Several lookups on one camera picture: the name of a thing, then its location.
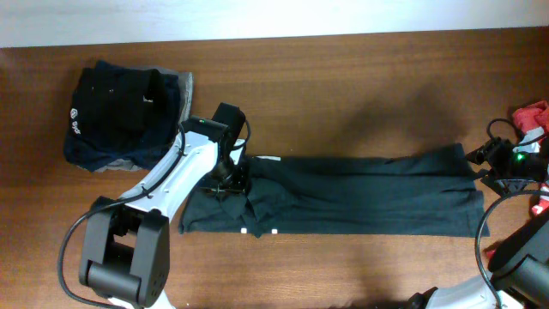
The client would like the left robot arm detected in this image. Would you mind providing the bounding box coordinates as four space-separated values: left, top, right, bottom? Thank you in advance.
79 103 249 308

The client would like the dark green Nike t-shirt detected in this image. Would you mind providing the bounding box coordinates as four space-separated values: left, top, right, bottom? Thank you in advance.
178 143 484 237

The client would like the folded grey garment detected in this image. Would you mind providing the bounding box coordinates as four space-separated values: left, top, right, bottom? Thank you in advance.
95 66 194 173

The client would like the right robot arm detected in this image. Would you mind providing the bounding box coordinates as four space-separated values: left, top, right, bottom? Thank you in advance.
403 137 548 309

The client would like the folded navy garment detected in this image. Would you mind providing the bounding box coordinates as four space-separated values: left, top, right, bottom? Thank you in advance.
63 61 179 172

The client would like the folded black garment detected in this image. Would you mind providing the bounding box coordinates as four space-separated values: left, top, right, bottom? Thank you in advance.
70 68 170 152

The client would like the red t-shirt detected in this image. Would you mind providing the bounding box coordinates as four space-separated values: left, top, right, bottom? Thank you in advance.
486 100 549 263

